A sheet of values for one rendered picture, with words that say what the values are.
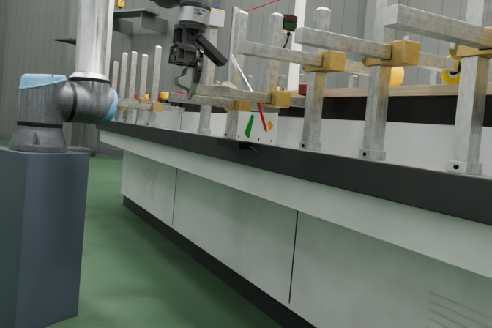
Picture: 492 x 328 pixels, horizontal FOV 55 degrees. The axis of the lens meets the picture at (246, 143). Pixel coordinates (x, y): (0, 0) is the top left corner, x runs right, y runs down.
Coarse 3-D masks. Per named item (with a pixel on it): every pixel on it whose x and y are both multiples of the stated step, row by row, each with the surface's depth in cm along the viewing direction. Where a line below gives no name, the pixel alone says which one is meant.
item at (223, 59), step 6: (198, 36) 138; (198, 42) 138; (204, 42) 138; (210, 42) 139; (204, 48) 139; (210, 48) 139; (216, 48) 140; (210, 54) 140; (216, 54) 140; (222, 54) 141; (216, 60) 141; (222, 60) 141
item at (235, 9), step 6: (234, 6) 428; (234, 12) 429; (234, 18) 429; (234, 24) 429; (228, 48) 432; (228, 54) 431; (228, 60) 431; (228, 66) 430; (228, 72) 430; (228, 78) 431
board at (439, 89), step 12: (444, 84) 119; (456, 84) 116; (300, 96) 174; (324, 96) 161; (336, 96) 156; (348, 96) 150; (360, 96) 146; (396, 96) 134; (408, 96) 130; (420, 96) 127
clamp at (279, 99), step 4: (264, 92) 154; (268, 92) 152; (272, 92) 150; (276, 92) 148; (280, 92) 148; (284, 92) 149; (288, 92) 150; (272, 96) 150; (276, 96) 148; (280, 96) 148; (284, 96) 149; (288, 96) 150; (272, 100) 150; (276, 100) 148; (280, 100) 148; (284, 100) 149; (288, 100) 150; (260, 104) 156; (264, 104) 154; (268, 104) 152; (272, 104) 150; (276, 104) 148; (280, 104) 148; (284, 104) 149; (288, 104) 150
